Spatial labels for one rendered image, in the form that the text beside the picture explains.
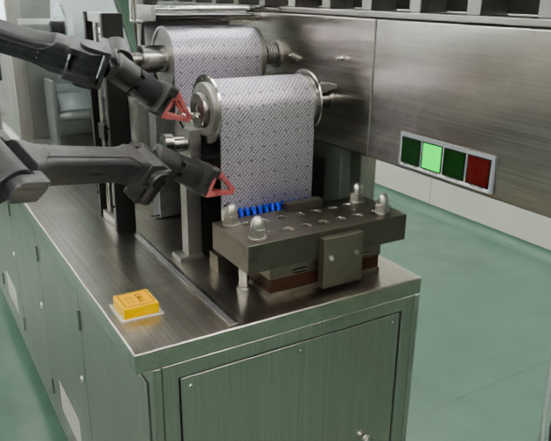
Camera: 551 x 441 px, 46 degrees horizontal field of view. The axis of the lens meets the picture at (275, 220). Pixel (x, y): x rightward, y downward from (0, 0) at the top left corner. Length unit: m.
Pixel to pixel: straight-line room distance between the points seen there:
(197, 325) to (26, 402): 1.57
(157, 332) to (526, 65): 0.79
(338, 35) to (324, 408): 0.84
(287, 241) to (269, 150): 0.25
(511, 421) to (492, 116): 1.63
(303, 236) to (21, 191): 0.59
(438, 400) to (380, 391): 1.15
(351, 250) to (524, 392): 1.60
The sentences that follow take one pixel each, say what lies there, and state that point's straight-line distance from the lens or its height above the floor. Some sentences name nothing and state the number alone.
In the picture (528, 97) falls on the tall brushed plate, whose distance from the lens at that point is 1.16.
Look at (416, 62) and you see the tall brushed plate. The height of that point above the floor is 1.36.
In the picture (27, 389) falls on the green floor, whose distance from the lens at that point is 2.80.
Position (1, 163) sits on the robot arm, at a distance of 0.92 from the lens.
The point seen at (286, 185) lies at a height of 1.07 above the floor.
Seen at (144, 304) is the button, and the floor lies 0.92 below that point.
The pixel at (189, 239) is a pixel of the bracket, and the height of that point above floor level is 0.95.
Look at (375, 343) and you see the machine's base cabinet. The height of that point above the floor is 0.77.
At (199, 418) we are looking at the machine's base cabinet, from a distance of 1.28.
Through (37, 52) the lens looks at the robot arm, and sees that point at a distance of 1.28.
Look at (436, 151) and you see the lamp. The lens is 1.30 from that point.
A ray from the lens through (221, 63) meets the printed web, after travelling 1.61.
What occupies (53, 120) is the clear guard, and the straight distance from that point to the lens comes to 2.32.
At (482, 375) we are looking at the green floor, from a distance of 2.87.
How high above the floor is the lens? 1.49
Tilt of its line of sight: 20 degrees down
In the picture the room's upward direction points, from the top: 1 degrees clockwise
